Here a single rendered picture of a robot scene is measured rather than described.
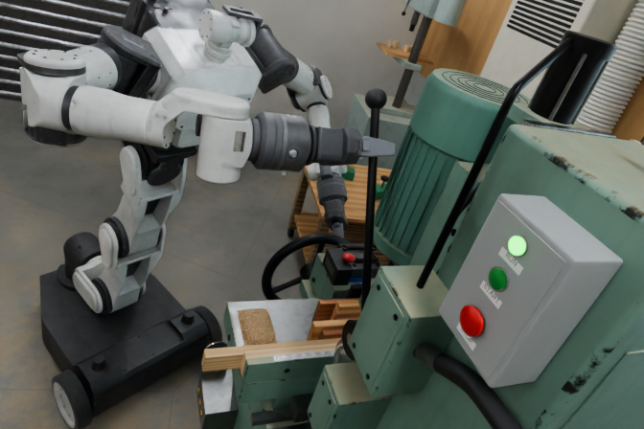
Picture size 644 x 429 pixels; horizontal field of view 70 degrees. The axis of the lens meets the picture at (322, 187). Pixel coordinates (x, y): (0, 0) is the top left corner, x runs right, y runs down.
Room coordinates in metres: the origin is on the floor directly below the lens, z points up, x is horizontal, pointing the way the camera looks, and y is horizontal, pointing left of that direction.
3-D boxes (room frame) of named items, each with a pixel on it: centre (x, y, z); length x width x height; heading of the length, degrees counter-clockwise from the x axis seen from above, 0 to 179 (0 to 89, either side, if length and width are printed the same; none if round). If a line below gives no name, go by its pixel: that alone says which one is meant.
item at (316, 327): (0.76, -0.18, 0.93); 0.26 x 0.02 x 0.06; 116
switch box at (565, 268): (0.37, -0.21, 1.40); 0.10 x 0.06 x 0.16; 26
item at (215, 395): (0.73, 0.10, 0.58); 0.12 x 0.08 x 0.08; 26
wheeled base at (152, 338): (1.26, 0.66, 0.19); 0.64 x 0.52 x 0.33; 56
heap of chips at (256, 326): (0.70, 0.05, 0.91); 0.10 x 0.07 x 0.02; 26
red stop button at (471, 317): (0.36, -0.18, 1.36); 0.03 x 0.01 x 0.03; 26
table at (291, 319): (0.83, -0.17, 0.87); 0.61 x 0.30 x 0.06; 116
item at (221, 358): (0.69, -0.13, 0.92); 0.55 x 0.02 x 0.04; 116
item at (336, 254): (0.90, -0.12, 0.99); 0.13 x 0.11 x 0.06; 116
